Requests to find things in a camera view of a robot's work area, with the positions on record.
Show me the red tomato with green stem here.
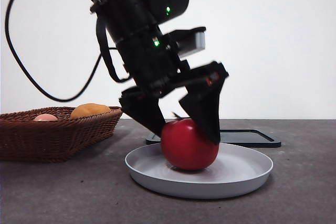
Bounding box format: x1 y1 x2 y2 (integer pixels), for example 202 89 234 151
160 118 220 171

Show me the black rectangular tray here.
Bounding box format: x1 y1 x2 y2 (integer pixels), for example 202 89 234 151
145 129 282 148

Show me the orange round fruit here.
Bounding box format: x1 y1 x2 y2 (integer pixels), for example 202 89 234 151
70 103 112 120

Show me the pale grey round plate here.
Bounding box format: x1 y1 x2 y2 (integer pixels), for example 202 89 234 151
124 141 274 200

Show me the brown woven wicker basket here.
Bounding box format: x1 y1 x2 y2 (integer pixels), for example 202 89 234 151
0 105 123 164

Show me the pink round fruit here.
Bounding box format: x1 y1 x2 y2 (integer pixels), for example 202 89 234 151
33 113 59 122

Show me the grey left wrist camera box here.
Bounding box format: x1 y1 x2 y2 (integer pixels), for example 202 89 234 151
174 27 206 58

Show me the long black round cable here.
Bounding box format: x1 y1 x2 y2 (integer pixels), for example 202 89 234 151
4 0 103 103

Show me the black flat left arm cable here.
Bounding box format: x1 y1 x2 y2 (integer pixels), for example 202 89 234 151
95 18 132 83

